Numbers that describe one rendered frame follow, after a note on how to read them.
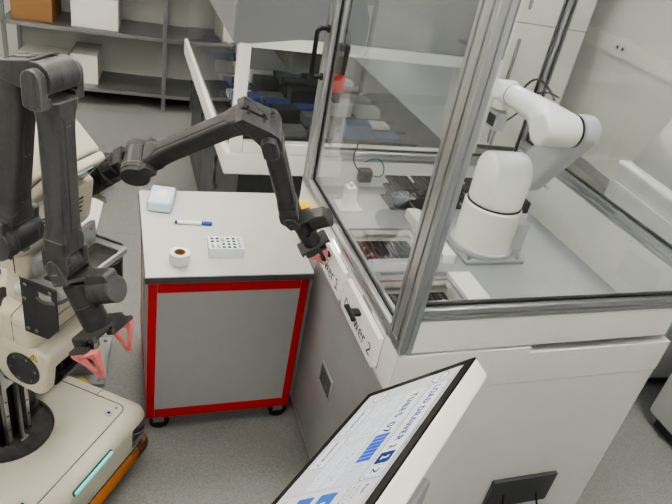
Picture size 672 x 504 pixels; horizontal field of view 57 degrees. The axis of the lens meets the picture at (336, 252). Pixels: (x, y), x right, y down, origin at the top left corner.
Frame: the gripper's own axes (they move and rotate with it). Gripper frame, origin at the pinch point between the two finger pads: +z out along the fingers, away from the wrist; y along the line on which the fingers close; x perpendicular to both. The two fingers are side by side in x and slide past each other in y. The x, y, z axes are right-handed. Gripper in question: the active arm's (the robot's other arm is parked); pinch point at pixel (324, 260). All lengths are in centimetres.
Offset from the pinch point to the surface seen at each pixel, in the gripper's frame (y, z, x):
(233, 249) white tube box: -26.7, -6.2, 23.7
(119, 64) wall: -89, 28, 426
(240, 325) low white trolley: -39.7, 17.4, 13.8
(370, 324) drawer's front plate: 3.6, -1.4, -36.8
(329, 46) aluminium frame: 38, -44, 44
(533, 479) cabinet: 24, 86, -55
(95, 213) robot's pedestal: -66, -30, 56
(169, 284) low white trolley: -49, -13, 14
